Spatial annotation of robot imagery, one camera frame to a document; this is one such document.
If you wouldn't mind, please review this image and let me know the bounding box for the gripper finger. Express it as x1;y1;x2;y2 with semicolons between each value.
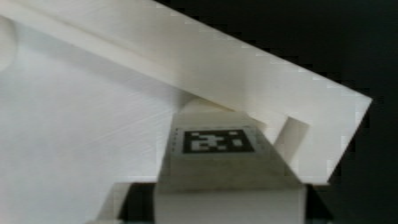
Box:
87;182;130;224

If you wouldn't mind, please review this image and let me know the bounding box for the white table leg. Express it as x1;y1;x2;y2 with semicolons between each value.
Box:
155;99;308;224

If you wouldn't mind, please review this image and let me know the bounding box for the white square tabletop part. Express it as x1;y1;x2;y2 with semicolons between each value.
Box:
0;0;372;224

